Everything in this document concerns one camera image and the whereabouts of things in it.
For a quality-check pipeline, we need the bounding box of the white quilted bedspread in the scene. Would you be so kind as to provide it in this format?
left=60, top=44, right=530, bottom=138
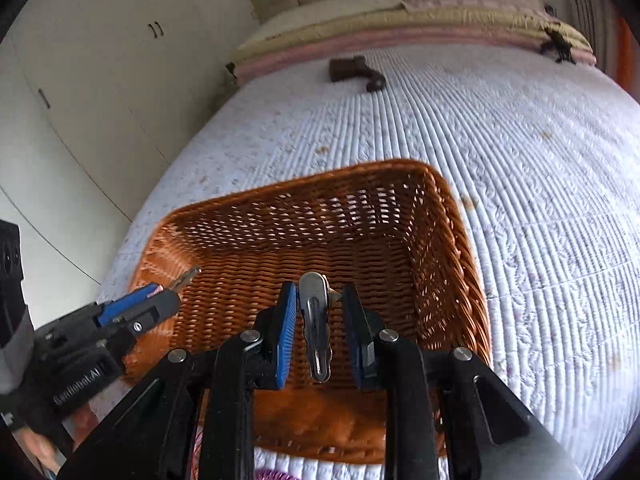
left=101, top=44, right=639, bottom=479

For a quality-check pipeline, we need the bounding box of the silver metal hair clip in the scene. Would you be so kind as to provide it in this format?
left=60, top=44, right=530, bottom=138
left=298, top=272, right=332, bottom=382

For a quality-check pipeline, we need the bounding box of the orange wicker basket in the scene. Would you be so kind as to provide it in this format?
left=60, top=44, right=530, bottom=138
left=125, top=159, right=490, bottom=465

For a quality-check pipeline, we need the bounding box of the white floral pillow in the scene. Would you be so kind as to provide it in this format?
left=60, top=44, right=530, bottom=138
left=247, top=0, right=405, bottom=44

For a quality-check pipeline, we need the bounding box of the person's left hand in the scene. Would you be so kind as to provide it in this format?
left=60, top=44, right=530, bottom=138
left=14, top=404, right=99, bottom=478

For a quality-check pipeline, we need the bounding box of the white wardrobe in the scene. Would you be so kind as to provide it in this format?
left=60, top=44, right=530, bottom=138
left=1, top=0, right=254, bottom=326

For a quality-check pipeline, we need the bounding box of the black small tripod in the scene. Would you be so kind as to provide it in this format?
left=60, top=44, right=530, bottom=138
left=539, top=28, right=576, bottom=65

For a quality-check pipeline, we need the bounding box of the pink folded quilt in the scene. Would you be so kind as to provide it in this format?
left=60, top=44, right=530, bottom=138
left=233, top=25, right=598, bottom=86

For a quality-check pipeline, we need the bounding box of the beige folded quilt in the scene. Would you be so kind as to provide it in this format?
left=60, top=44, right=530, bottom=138
left=232, top=6, right=597, bottom=65

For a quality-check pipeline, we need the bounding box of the striped curtain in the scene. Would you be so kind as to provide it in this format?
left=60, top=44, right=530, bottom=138
left=568, top=0, right=639, bottom=101

